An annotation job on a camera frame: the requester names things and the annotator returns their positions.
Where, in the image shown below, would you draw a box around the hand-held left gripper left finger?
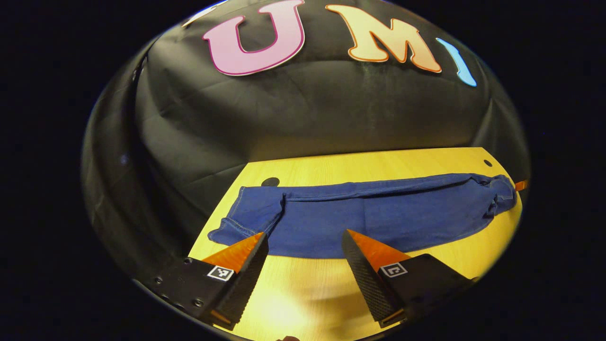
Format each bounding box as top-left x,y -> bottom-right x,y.
142,232 -> 269,331

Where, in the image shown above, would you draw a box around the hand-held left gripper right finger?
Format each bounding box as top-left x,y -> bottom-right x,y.
342,229 -> 476,328

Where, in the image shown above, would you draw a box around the blue denim jeans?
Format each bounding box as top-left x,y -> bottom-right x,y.
207,172 -> 517,259

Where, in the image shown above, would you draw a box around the black backdrop cloth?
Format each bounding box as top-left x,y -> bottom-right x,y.
81,0 -> 531,285

